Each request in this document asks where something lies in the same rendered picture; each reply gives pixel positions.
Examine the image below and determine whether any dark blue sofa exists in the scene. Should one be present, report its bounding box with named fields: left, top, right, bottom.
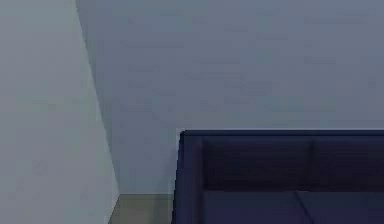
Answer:
left=170, top=129, right=384, bottom=224

